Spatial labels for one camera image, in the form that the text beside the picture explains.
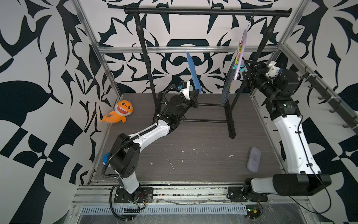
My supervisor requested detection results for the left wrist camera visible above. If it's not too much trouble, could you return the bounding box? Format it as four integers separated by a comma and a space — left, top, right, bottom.
178, 81, 191, 100

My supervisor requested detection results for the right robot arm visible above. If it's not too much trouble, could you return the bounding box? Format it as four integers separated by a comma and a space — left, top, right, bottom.
243, 60, 332, 196

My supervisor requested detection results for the wall hook rail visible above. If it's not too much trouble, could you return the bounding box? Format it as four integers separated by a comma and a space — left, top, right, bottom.
303, 66, 358, 135

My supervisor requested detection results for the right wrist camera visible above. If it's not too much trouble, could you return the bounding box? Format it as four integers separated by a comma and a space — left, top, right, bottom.
265, 61, 282, 80

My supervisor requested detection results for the grey fabric case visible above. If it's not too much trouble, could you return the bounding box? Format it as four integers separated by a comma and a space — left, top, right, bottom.
247, 147, 262, 173

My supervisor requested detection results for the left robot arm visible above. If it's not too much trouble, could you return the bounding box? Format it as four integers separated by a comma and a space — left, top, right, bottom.
101, 85, 200, 200

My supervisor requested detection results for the orange shark plush toy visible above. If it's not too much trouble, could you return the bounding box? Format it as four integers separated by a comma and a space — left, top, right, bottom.
101, 100, 133, 124

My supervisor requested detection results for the blue foam insole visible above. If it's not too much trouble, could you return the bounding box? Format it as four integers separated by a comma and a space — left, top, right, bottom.
186, 52, 202, 94

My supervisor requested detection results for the blue round button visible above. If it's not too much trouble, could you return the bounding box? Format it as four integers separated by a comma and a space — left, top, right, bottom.
102, 153, 109, 165

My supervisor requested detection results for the dark grey felt insole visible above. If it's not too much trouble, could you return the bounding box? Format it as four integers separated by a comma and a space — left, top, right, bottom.
221, 59, 237, 105

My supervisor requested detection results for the lilac round clip hanger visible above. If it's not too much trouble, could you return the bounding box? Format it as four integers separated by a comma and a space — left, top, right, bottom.
232, 15, 254, 80

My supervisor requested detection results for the white cable duct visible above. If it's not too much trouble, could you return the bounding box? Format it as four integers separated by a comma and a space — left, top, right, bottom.
79, 203, 248, 216

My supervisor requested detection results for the black garment rack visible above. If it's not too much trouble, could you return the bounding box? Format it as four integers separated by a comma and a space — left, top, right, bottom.
124, 7, 293, 139

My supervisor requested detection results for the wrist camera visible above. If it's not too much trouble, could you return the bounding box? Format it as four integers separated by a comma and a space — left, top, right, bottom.
265, 61, 282, 80
178, 81, 191, 100

